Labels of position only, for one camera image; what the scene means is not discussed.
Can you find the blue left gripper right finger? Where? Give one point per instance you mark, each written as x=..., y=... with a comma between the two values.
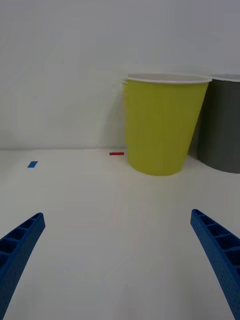
x=220, y=250

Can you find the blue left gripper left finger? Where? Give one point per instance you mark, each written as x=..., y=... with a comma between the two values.
x=17, y=250

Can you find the grey plastic bin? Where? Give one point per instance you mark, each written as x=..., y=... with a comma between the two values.
x=222, y=125

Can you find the yellow-green plastic bin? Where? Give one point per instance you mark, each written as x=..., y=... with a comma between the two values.
x=160, y=125

